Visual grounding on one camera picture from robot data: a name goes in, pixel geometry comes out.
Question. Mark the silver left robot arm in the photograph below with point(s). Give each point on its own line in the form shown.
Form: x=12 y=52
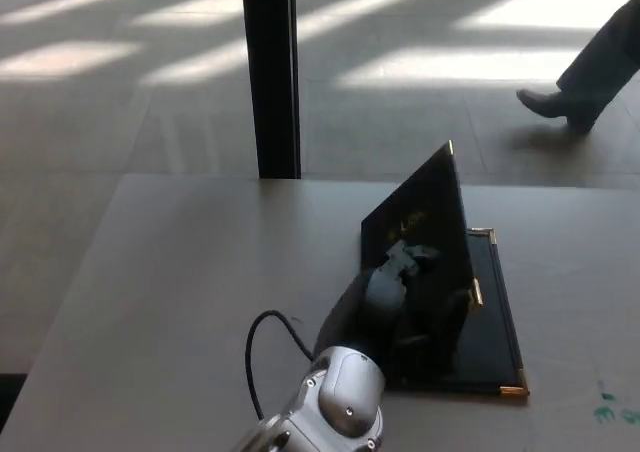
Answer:
x=340 y=397

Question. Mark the dark diary with gold corners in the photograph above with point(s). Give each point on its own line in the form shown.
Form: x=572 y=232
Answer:
x=492 y=332

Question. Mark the person's black shoe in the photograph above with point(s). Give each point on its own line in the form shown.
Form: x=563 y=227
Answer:
x=550 y=104

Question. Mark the black vertical pillar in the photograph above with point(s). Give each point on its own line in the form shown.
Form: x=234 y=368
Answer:
x=272 y=72

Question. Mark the person's dark trouser leg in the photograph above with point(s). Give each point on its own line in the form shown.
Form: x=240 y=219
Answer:
x=600 y=57

